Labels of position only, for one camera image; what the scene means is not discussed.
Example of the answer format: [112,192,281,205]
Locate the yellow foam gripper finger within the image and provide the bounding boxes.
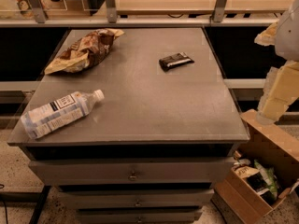
[254,22,278,46]
[257,61,299,122]

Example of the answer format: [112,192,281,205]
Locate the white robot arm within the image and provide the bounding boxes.
[254,0,299,125]

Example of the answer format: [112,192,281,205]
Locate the black rxbar chocolate bar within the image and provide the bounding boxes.
[159,52,194,72]

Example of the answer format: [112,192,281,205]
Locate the open cardboard box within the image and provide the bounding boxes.
[215,109,299,224]

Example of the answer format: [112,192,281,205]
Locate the green snack bag in box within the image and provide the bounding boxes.
[247,160,278,205]

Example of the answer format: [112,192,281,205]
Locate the tan snack bag in box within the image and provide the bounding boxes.
[233,159,259,179]

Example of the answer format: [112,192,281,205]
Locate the grey drawer cabinet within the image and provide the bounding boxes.
[8,28,249,224]

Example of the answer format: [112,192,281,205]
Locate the brown crumpled chip bag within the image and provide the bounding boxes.
[45,28,124,75]

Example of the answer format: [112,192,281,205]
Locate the clear plastic water bottle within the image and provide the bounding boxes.
[21,90,105,139]

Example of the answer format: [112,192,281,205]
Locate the colourful package behind acrylic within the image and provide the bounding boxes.
[16,0,34,18]

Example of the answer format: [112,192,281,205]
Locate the grey metal shelf frame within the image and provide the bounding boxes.
[0,0,283,27]

